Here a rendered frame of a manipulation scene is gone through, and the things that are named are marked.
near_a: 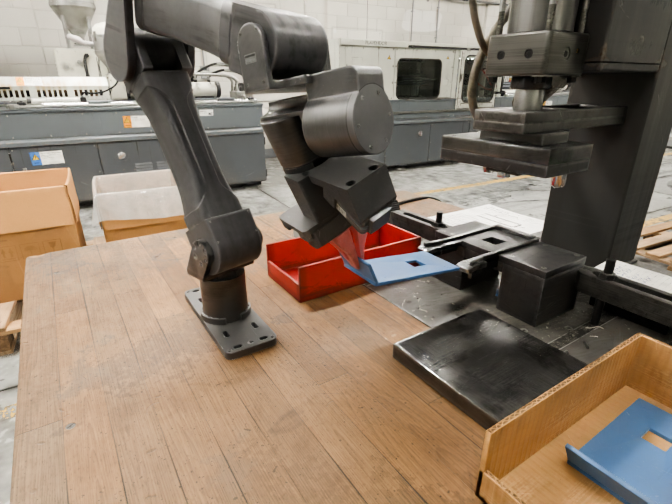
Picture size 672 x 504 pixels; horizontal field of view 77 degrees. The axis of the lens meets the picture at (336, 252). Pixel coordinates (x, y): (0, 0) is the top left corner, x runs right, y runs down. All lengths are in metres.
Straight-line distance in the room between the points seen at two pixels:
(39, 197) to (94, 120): 2.37
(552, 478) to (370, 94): 0.36
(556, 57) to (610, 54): 0.09
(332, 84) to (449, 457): 0.35
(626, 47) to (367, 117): 0.44
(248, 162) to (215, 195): 4.63
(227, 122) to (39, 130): 1.76
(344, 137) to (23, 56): 6.51
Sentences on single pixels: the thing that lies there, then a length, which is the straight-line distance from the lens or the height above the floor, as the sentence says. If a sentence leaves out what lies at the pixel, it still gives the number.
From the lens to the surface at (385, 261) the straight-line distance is 0.57.
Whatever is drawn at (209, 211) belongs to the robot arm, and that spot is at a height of 1.07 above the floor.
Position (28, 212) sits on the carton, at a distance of 2.61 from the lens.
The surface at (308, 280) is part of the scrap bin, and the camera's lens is 0.65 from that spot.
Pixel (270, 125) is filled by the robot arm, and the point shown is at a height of 1.18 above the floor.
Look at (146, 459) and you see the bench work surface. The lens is 0.46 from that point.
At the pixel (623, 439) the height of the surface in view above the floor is 0.91.
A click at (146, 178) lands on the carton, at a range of 3.19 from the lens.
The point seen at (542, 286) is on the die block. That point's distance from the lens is 0.63.
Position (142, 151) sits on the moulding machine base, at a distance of 4.92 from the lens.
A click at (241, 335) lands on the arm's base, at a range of 0.58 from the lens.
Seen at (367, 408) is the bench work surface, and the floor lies 0.90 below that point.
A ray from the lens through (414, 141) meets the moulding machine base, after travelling 6.39.
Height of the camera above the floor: 1.22
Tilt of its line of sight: 22 degrees down
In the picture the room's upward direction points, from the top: straight up
